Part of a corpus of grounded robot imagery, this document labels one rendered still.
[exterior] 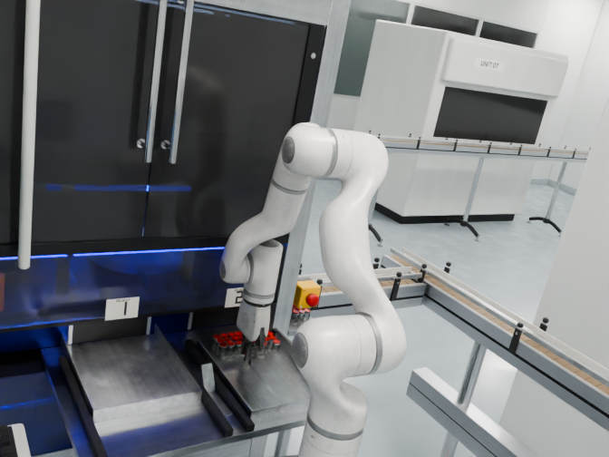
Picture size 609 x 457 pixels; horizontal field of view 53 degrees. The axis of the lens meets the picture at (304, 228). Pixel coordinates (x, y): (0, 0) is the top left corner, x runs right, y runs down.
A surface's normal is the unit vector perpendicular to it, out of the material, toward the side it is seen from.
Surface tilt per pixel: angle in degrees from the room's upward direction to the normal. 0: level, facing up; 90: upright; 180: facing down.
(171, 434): 0
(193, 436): 0
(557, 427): 90
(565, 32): 90
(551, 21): 90
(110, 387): 0
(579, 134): 90
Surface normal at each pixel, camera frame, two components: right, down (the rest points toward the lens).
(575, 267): -0.84, 0.03
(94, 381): 0.18, -0.93
